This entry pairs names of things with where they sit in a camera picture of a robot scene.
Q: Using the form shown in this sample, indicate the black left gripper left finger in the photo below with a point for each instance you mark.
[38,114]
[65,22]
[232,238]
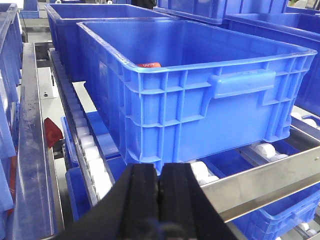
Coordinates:
[129,211]

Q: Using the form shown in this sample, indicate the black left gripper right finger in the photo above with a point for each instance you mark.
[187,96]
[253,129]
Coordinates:
[185,212]

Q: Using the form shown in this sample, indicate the orange cylindrical capacitor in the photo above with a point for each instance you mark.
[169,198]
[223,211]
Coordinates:
[149,65]

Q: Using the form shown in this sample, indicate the steel shelf front bar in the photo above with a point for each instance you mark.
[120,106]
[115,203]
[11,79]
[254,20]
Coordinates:
[247,191]

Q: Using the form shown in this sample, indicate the blue bin below shelf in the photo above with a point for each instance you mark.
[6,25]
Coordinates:
[275,219]

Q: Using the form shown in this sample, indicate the blue bin behind target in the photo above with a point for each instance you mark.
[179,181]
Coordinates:
[63,21]

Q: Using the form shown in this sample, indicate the blue bin far left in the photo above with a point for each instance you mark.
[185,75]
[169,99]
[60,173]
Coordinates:
[11,48]

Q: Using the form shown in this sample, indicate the blue bin right rear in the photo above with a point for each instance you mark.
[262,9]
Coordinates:
[264,18]

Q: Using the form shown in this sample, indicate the left white roller track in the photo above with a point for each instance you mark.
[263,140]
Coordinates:
[98,177]

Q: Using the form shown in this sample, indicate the red plastic object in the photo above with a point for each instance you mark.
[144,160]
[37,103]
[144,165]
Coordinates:
[52,133]

